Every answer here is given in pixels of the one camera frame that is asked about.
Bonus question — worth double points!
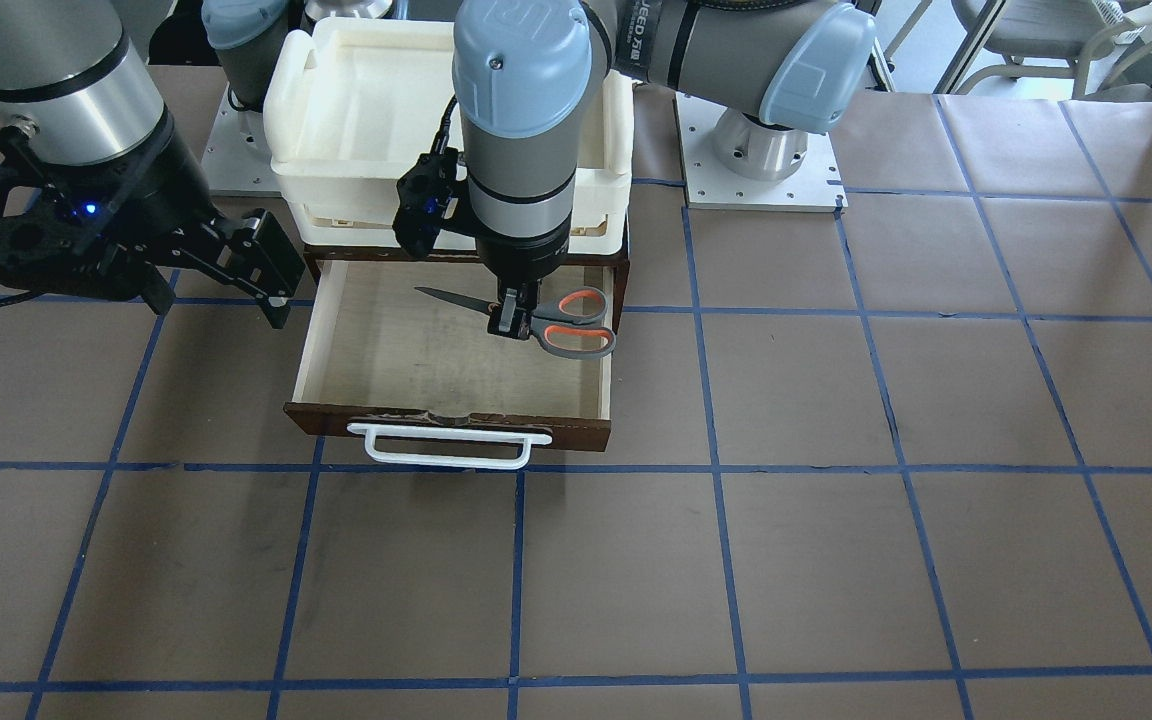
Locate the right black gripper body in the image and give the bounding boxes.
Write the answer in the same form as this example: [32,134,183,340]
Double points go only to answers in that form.
[56,115,223,270]

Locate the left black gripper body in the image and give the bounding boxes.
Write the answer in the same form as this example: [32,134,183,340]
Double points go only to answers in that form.
[476,225,571,296]

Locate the orange grey scissors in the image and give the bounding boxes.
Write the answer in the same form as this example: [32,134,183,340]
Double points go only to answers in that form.
[416,286,616,361]

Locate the brown wooden drawer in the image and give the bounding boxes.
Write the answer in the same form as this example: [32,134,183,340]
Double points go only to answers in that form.
[285,260,612,452]

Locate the white drawer handle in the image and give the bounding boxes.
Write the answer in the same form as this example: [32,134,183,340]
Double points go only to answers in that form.
[346,420,553,471]

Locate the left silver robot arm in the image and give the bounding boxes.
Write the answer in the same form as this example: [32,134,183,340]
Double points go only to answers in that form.
[450,1,876,338]

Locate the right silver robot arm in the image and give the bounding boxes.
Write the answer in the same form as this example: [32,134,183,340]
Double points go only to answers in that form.
[0,1,305,329]

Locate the white plastic tray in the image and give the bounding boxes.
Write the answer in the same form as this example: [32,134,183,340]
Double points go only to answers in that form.
[262,18,634,255]

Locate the grey office chair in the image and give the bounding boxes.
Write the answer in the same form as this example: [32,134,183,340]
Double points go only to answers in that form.
[934,1,1152,99]

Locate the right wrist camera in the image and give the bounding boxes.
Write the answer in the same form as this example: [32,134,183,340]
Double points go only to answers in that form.
[0,159,154,301]

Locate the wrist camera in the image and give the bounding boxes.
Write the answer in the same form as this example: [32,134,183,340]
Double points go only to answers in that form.
[0,159,154,301]
[392,147,468,260]

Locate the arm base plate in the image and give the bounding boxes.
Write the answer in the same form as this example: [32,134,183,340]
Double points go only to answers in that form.
[675,94,847,213]
[200,88,280,197]

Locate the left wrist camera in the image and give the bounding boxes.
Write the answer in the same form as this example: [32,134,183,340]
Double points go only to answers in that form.
[392,147,468,260]

